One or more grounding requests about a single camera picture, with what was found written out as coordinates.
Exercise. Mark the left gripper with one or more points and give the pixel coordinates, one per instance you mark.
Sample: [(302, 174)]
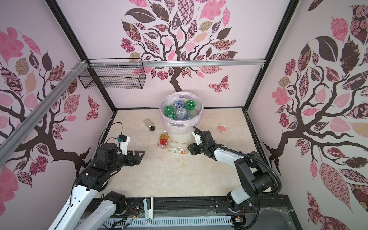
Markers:
[(137, 160)]

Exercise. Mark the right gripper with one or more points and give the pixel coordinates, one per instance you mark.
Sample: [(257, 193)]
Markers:
[(200, 147)]

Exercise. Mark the clear bottle green red label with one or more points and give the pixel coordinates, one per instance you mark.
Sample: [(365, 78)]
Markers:
[(179, 148)]

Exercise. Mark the green bottle yellow cap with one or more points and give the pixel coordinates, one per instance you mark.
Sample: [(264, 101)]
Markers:
[(190, 105), (169, 111)]

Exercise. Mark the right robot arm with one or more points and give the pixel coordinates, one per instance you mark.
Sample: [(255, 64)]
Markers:
[(256, 177)]

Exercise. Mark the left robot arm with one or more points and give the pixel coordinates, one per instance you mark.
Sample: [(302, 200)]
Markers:
[(109, 160)]

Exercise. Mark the white woven waste bin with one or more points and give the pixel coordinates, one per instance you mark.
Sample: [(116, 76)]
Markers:
[(187, 138)]

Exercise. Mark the pink plastic bin liner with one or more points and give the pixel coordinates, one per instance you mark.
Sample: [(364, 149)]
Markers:
[(193, 117)]

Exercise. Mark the red yellow label drink bottle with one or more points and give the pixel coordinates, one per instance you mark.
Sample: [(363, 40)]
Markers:
[(163, 141)]

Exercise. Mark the glass spice jar black cap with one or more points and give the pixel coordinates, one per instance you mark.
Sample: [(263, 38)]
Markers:
[(149, 124)]

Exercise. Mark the pink white toy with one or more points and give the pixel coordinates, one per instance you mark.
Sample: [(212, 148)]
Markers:
[(222, 128)]

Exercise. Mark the small blue label water bottle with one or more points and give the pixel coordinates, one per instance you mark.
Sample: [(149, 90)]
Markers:
[(180, 112)]

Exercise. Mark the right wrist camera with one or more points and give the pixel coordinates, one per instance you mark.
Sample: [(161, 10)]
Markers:
[(196, 134)]

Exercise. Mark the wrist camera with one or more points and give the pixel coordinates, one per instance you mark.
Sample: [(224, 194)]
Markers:
[(196, 134), (123, 142)]

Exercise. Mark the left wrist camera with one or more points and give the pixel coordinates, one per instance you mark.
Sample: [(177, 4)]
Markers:
[(123, 142)]

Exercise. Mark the white bracket on rail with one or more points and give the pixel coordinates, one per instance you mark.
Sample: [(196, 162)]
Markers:
[(148, 208)]

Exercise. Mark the white cable duct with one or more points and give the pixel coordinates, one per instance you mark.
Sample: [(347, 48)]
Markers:
[(165, 223)]

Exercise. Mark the black wire basket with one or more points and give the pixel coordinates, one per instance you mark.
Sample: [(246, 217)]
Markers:
[(114, 73)]

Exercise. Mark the aluminium frame bar back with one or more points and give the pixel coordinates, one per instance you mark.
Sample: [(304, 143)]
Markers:
[(190, 63)]

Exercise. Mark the aluminium frame bar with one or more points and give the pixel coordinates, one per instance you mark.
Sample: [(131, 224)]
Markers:
[(11, 143), (190, 63)]

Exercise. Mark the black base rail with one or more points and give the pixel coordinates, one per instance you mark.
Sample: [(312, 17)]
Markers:
[(265, 213)]

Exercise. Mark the aluminium frame bar left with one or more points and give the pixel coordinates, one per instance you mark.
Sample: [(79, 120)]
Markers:
[(11, 143)]

